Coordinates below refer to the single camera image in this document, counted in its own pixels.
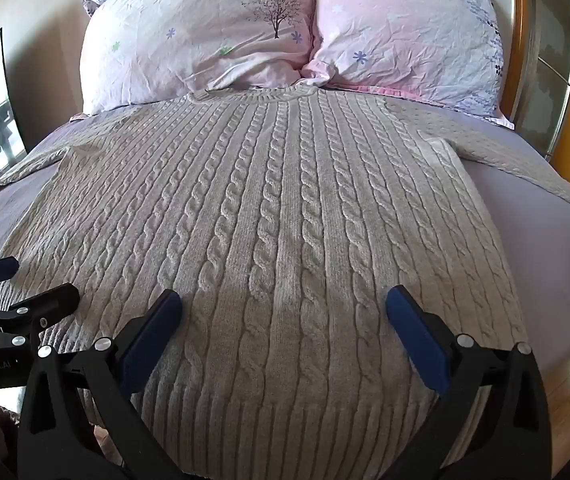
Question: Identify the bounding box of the grey cable-knit sweater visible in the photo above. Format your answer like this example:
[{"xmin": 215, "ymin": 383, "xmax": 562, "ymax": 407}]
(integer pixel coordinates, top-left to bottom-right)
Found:
[{"xmin": 0, "ymin": 85, "xmax": 570, "ymax": 478}]

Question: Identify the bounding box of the wooden headboard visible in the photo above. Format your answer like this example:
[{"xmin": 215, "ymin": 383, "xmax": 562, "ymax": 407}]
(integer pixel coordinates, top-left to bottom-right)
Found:
[{"xmin": 508, "ymin": 0, "xmax": 570, "ymax": 241}]

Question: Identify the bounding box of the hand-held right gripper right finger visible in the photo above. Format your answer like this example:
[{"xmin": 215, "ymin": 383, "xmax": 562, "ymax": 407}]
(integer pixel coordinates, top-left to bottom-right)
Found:
[{"xmin": 386, "ymin": 285, "xmax": 552, "ymax": 480}]

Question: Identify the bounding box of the pink pillow with tree print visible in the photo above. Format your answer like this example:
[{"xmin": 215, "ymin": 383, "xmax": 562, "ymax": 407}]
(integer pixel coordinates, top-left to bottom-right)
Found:
[{"xmin": 81, "ymin": 0, "xmax": 317, "ymax": 115}]

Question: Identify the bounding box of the pink pillow with flower print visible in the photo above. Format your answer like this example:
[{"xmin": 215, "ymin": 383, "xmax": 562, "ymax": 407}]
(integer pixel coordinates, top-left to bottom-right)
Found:
[{"xmin": 301, "ymin": 0, "xmax": 515, "ymax": 128}]

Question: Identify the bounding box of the lilac bed sheet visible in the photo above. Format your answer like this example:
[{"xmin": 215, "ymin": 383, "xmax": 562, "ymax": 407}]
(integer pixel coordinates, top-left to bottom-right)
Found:
[{"xmin": 0, "ymin": 110, "xmax": 570, "ymax": 361}]

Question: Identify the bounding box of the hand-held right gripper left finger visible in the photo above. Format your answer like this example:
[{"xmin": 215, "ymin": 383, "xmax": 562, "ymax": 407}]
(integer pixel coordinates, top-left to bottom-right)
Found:
[{"xmin": 17, "ymin": 289, "xmax": 184, "ymax": 480}]

